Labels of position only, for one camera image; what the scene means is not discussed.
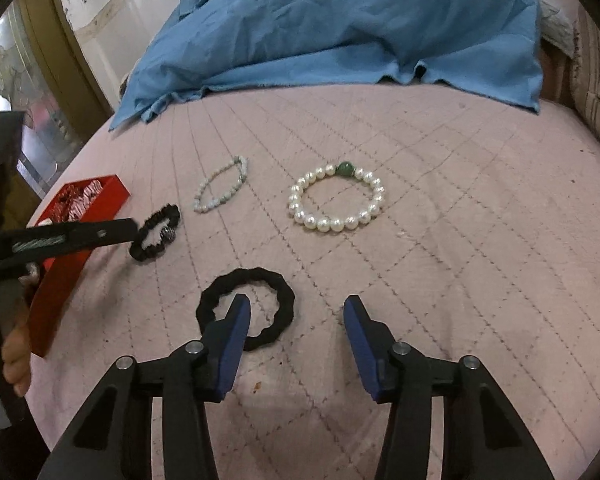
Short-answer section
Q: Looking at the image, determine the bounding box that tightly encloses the black bead bracelet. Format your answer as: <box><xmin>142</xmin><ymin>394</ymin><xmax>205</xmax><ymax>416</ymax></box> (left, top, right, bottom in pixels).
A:
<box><xmin>127</xmin><ymin>202</ymin><xmax>182</xmax><ymax>264</ymax></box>

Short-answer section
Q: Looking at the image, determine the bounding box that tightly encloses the blue cloth sheet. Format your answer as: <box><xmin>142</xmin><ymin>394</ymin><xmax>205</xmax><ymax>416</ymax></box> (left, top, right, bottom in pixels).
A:
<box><xmin>111</xmin><ymin>0</ymin><xmax>543</xmax><ymax>127</ymax></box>

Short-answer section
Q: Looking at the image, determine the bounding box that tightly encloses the plain black hair tie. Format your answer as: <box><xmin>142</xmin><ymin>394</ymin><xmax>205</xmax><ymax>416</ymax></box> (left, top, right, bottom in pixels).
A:
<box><xmin>194</xmin><ymin>265</ymin><xmax>297</xmax><ymax>352</ymax></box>

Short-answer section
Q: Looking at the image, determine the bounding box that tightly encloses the red tray box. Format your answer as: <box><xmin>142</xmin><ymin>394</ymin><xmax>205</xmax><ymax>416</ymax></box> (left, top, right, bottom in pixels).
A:
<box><xmin>29</xmin><ymin>174</ymin><xmax>130</xmax><ymax>358</ymax></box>

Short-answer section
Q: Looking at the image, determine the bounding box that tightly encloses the wooden glass door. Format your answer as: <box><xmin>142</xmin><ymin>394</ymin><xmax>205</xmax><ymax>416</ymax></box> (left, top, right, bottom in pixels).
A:
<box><xmin>0</xmin><ymin>0</ymin><xmax>112</xmax><ymax>229</ymax></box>

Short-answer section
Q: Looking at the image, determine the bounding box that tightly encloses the striped beige pillow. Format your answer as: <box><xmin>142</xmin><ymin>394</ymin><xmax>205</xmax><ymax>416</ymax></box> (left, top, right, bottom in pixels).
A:
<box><xmin>570</xmin><ymin>4</ymin><xmax>600</xmax><ymax>142</ymax></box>

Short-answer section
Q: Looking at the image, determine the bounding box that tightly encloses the pale green bead bracelet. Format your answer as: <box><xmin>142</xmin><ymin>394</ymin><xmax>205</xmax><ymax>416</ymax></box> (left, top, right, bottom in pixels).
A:
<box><xmin>192</xmin><ymin>155</ymin><xmax>250</xmax><ymax>215</ymax></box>

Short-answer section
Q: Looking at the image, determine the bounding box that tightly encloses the person's left hand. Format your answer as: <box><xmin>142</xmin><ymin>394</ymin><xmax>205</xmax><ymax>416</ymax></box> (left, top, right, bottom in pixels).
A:
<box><xmin>2</xmin><ymin>299</ymin><xmax>32</xmax><ymax>398</ymax></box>

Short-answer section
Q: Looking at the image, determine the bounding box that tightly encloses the grey quilted cushion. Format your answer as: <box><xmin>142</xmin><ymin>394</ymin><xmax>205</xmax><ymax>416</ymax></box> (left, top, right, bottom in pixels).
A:
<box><xmin>540</xmin><ymin>0</ymin><xmax>578</xmax><ymax>58</ymax></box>

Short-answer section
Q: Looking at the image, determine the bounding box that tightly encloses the white pearl bracelet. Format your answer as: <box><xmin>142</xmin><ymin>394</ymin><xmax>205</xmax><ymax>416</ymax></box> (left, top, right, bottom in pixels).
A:
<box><xmin>287</xmin><ymin>160</ymin><xmax>387</xmax><ymax>234</ymax></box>

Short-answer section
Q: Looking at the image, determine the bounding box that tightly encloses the red white striped scrunchie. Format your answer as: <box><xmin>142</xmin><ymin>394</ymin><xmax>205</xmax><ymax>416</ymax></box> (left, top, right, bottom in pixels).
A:
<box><xmin>47</xmin><ymin>179</ymin><xmax>102</xmax><ymax>223</ymax></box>

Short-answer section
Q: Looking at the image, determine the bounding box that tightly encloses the pink quilted bedspread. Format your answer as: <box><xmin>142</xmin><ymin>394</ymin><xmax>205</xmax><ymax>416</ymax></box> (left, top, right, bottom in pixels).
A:
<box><xmin>27</xmin><ymin>86</ymin><xmax>600</xmax><ymax>479</ymax></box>

